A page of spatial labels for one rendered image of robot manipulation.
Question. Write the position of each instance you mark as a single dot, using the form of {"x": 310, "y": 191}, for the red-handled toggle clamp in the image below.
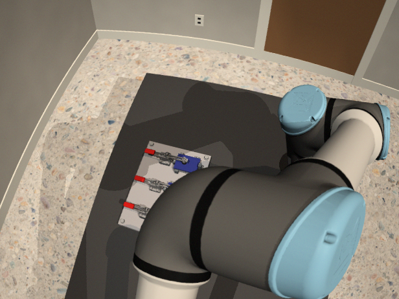
{"x": 142, "y": 214}

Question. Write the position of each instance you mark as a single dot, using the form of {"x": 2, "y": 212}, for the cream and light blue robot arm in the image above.
{"x": 292, "y": 234}

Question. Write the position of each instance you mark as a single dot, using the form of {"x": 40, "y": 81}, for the toggle clamp with red handle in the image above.
{"x": 166, "y": 160}
{"x": 153, "y": 186}

